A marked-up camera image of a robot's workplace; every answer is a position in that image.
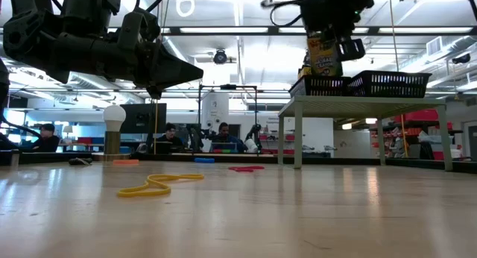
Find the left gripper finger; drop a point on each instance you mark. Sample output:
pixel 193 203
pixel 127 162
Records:
pixel 175 67
pixel 175 80

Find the Crayola box with blue print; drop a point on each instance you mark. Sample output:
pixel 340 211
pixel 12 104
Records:
pixel 324 56

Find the yellow green Crayola crayon box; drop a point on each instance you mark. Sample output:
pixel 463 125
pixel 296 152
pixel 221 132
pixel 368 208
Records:
pixel 303 71

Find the black plastic mesh basket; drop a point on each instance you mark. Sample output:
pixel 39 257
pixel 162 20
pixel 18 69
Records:
pixel 320 88
pixel 410 86

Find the blue spiral coil band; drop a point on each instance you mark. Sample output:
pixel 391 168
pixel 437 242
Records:
pixel 204 160

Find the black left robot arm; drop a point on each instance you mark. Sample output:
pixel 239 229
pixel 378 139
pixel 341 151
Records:
pixel 30 34

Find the black background robot arm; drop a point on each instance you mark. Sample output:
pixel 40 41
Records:
pixel 254 133
pixel 197 133

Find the small white desk lamp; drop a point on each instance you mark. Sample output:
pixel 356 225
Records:
pixel 68 129

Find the person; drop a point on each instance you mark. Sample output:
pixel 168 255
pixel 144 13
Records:
pixel 170 129
pixel 47 140
pixel 223 129

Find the white pillar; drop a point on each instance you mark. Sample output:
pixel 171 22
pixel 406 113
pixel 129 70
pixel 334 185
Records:
pixel 215 109

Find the black monitor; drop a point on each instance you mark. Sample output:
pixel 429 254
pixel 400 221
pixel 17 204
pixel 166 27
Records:
pixel 141 118

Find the overhead bar with light strips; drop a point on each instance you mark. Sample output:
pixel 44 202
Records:
pixel 274 30

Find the lamp with white globe bulb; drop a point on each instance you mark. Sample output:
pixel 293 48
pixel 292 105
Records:
pixel 114 116

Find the pale green metal riser shelf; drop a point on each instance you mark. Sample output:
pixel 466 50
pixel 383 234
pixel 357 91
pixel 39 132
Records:
pixel 357 101

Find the orange rubber band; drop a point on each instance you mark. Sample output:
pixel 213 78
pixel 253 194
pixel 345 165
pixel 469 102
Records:
pixel 126 162

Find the white ceiling air vent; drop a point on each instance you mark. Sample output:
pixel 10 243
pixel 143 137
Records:
pixel 434 46

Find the white partition board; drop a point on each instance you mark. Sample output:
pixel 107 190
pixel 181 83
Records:
pixel 316 135

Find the red rubber band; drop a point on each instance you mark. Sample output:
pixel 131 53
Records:
pixel 238 169

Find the red storage bins rack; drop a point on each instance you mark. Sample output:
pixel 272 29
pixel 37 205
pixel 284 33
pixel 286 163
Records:
pixel 417 115

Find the yellow rubber band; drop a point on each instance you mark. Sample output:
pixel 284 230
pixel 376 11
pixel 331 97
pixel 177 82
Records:
pixel 123 193

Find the black overhead camera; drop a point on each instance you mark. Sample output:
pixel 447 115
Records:
pixel 220 57

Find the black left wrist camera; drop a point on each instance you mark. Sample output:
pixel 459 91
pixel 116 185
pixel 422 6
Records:
pixel 138 28

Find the black background station frame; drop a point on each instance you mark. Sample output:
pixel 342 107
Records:
pixel 227 87

